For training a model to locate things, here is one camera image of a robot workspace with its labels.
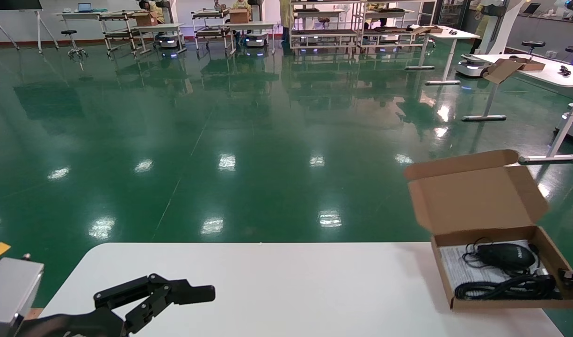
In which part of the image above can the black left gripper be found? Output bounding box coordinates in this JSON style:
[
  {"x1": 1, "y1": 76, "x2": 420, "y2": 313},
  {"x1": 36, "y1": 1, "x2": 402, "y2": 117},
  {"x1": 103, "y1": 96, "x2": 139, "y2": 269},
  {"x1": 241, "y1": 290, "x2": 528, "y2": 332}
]
[{"x1": 15, "y1": 274, "x2": 216, "y2": 337}]

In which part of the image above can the cardboard storage box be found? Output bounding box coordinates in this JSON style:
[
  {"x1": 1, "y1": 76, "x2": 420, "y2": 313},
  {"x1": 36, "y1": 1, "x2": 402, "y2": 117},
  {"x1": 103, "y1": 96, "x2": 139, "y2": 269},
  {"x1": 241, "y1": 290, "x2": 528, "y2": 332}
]
[{"x1": 403, "y1": 149, "x2": 573, "y2": 313}]

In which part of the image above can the white printed paper manual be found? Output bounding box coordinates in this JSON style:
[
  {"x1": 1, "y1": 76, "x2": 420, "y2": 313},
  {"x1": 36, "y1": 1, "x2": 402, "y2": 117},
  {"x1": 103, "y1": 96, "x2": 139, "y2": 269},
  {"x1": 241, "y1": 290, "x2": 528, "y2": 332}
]
[{"x1": 439, "y1": 240, "x2": 546, "y2": 300}]

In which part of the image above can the white table with T-legs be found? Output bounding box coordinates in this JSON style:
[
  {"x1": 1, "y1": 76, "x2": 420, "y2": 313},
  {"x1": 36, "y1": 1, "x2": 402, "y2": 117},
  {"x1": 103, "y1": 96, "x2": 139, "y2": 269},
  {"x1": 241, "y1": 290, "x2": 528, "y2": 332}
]
[
  {"x1": 405, "y1": 26, "x2": 481, "y2": 86},
  {"x1": 462, "y1": 53, "x2": 573, "y2": 164}
]

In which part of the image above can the dark grey counter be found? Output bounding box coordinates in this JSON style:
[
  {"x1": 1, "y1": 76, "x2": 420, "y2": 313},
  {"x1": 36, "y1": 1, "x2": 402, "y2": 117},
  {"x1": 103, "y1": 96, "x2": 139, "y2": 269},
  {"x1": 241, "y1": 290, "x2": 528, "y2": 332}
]
[{"x1": 505, "y1": 12, "x2": 573, "y2": 64}]

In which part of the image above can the metal rack cart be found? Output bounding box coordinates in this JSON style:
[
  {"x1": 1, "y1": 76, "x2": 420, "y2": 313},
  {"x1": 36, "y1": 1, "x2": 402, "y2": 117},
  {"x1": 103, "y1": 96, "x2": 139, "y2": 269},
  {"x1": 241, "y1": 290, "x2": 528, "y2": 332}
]
[
  {"x1": 98, "y1": 10, "x2": 144, "y2": 59},
  {"x1": 191, "y1": 8, "x2": 235, "y2": 57}
]

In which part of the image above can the white desk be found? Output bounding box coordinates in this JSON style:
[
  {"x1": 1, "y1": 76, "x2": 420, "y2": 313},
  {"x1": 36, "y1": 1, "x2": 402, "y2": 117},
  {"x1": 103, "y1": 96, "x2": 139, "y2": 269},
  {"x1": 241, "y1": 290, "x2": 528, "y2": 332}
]
[{"x1": 55, "y1": 11, "x2": 109, "y2": 52}]

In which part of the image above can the tall metal shelf rack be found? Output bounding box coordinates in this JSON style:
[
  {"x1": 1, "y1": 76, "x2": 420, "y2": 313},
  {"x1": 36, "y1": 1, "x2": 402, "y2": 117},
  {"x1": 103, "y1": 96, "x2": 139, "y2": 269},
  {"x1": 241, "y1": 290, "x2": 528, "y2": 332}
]
[
  {"x1": 289, "y1": 0, "x2": 367, "y2": 53},
  {"x1": 359, "y1": 0, "x2": 437, "y2": 50}
]

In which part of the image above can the black screen on stand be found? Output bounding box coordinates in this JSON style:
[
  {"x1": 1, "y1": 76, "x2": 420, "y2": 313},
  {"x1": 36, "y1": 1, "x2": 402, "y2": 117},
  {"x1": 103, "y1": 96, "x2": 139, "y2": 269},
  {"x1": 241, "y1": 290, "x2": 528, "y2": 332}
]
[{"x1": 0, "y1": 0, "x2": 60, "y2": 56}]

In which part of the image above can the black wired computer mouse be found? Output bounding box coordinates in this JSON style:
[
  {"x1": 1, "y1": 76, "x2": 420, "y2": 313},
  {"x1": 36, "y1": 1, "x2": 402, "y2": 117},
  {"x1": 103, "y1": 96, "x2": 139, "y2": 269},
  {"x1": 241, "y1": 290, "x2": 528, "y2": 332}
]
[{"x1": 462, "y1": 237, "x2": 537, "y2": 273}]

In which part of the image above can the black coiled cable bundle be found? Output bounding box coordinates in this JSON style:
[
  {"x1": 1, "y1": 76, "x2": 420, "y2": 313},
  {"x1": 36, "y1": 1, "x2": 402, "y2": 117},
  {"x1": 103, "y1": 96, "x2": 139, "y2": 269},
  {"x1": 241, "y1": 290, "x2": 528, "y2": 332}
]
[{"x1": 454, "y1": 274, "x2": 562, "y2": 301}]

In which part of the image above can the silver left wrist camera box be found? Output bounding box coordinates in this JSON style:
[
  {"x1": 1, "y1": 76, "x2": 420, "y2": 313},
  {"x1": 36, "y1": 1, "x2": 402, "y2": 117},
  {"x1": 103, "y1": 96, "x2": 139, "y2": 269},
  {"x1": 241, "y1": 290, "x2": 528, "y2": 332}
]
[{"x1": 0, "y1": 257, "x2": 44, "y2": 337}]

